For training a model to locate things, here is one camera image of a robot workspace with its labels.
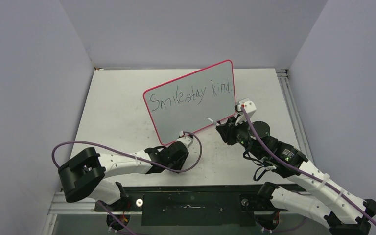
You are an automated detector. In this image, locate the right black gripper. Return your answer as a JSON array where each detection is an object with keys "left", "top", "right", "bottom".
[{"left": 216, "top": 113, "right": 264, "bottom": 160}]

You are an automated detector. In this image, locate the white whiteboard marker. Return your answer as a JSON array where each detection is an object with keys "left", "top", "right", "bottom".
[{"left": 207, "top": 117, "right": 220, "bottom": 126}]

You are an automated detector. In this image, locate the pink framed whiteboard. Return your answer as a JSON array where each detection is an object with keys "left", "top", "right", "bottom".
[{"left": 142, "top": 60, "right": 236, "bottom": 145}]

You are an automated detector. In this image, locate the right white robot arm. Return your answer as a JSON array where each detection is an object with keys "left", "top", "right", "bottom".
[{"left": 216, "top": 116, "right": 376, "bottom": 235}]

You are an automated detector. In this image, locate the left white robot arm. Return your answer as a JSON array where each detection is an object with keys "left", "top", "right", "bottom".
[{"left": 58, "top": 137, "right": 193, "bottom": 211}]

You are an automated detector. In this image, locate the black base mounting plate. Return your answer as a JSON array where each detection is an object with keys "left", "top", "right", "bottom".
[{"left": 95, "top": 185, "right": 275, "bottom": 227}]

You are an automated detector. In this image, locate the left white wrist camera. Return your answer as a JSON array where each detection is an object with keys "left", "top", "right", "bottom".
[{"left": 177, "top": 131, "right": 193, "bottom": 149}]

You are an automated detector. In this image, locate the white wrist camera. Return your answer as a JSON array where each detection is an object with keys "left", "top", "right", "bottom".
[
  {"left": 235, "top": 98, "right": 257, "bottom": 125},
  {"left": 177, "top": 131, "right": 193, "bottom": 149}
]

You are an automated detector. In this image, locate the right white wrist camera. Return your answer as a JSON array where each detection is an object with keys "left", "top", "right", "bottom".
[{"left": 235, "top": 98, "right": 257, "bottom": 125}]

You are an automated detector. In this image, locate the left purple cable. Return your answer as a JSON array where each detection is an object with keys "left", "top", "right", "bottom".
[{"left": 51, "top": 131, "right": 203, "bottom": 235}]

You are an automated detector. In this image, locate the aluminium rail frame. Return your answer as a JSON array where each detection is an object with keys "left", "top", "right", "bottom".
[{"left": 45, "top": 69, "right": 344, "bottom": 235}]

